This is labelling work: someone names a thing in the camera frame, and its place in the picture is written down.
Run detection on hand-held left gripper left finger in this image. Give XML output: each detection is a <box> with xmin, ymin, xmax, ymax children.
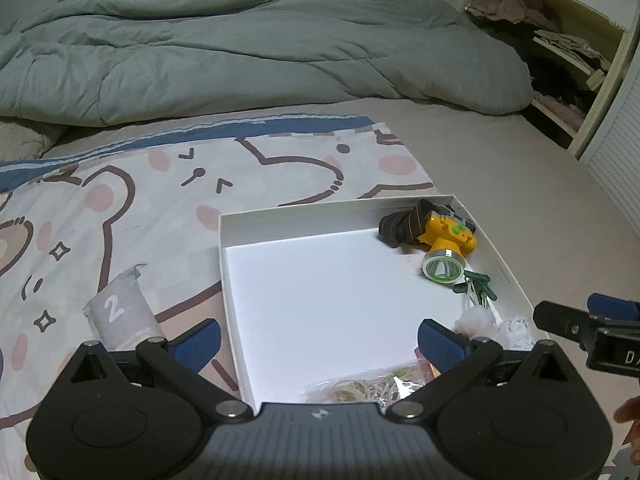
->
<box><xmin>52</xmin><ymin>318</ymin><xmax>253</xmax><ymax>422</ymax></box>

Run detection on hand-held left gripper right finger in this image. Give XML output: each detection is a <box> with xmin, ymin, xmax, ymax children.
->
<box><xmin>386</xmin><ymin>318</ymin><xmax>587</xmax><ymax>421</ymax></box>

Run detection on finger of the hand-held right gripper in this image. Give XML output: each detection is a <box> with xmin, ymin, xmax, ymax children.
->
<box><xmin>532</xmin><ymin>301</ymin><xmax>609</xmax><ymax>352</ymax></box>
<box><xmin>587</xmin><ymin>293</ymin><xmax>640</xmax><ymax>322</ymax></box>

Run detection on colourful playing card box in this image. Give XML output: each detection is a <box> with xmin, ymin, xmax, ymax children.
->
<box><xmin>414</xmin><ymin>347</ymin><xmax>442</xmax><ymax>378</ymax></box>

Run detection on grey numbered packet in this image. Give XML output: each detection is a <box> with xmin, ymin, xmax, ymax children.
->
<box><xmin>82</xmin><ymin>262</ymin><xmax>166</xmax><ymax>353</ymax></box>

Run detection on white cardboard box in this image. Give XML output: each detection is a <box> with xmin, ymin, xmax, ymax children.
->
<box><xmin>218</xmin><ymin>194</ymin><xmax>551</xmax><ymax>411</ymax></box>

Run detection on person's right hand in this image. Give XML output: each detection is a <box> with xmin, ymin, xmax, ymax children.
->
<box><xmin>614</xmin><ymin>394</ymin><xmax>640</xmax><ymax>466</ymax></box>

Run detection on white fluffy pompom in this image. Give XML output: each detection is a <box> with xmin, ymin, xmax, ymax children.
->
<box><xmin>454</xmin><ymin>305</ymin><xmax>499</xmax><ymax>337</ymax></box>

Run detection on green and white plastic stems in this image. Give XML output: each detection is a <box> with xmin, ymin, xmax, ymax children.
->
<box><xmin>451</xmin><ymin>269</ymin><xmax>502</xmax><ymax>317</ymax></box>

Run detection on clear bag of rubber bands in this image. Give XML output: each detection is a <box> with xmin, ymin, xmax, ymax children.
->
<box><xmin>302</xmin><ymin>364</ymin><xmax>433</xmax><ymax>406</ymax></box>

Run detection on white louvered door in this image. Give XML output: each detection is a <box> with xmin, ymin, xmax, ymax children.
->
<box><xmin>577</xmin><ymin>45</ymin><xmax>640</xmax><ymax>241</ymax></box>

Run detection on bear printed bed sheet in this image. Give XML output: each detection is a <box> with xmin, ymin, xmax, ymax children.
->
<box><xmin>0</xmin><ymin>112</ymin><xmax>436</xmax><ymax>461</ymax></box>

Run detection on cream open shelf unit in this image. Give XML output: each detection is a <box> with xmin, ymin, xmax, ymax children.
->
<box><xmin>465</xmin><ymin>0</ymin><xmax>640</xmax><ymax>161</ymax></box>

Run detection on pile of clothes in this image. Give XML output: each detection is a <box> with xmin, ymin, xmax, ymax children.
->
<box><xmin>467</xmin><ymin>0</ymin><xmax>613</xmax><ymax>133</ymax></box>

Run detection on beige fleece blanket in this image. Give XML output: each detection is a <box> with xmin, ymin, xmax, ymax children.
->
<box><xmin>0</xmin><ymin>117</ymin><xmax>67</xmax><ymax>162</ymax></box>

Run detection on grey quilted duvet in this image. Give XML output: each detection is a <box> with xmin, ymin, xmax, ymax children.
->
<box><xmin>0</xmin><ymin>0</ymin><xmax>533</xmax><ymax>128</ymax></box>

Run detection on yellow headlamp with strap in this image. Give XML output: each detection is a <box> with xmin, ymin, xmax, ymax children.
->
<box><xmin>377</xmin><ymin>199</ymin><xmax>479</xmax><ymax>285</ymax></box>

